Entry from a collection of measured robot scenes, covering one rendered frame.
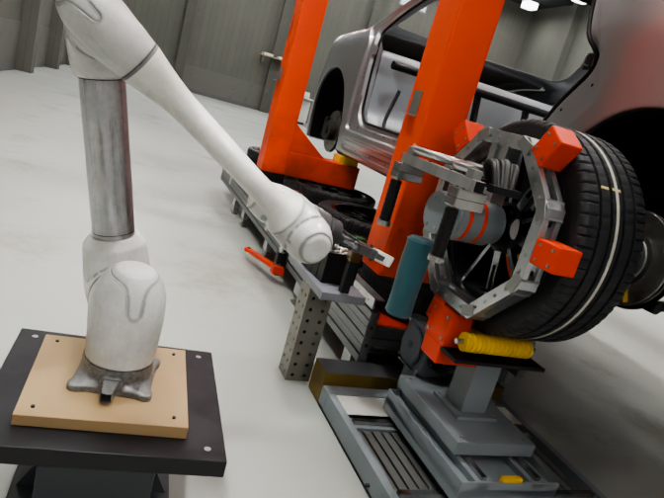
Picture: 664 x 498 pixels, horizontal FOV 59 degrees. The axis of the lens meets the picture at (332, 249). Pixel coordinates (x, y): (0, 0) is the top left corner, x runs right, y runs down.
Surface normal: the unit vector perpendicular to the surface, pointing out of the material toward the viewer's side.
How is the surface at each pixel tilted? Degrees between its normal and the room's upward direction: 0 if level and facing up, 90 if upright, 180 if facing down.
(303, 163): 90
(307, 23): 90
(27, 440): 0
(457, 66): 90
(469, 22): 90
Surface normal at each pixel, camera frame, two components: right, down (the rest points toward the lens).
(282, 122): 0.33, 0.32
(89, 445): 0.26, -0.94
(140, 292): 0.52, -0.09
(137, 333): 0.60, 0.32
